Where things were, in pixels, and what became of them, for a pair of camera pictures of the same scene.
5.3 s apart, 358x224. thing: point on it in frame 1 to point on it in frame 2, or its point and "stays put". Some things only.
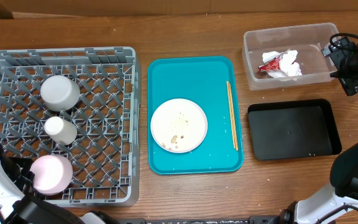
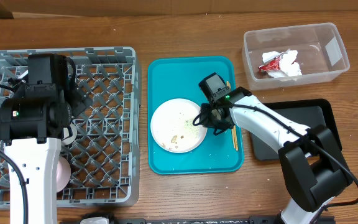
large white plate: (179, 126) stays put
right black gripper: (352, 83) to (203, 119)
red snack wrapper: (272, 65) stays put
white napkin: (287, 68) stays put
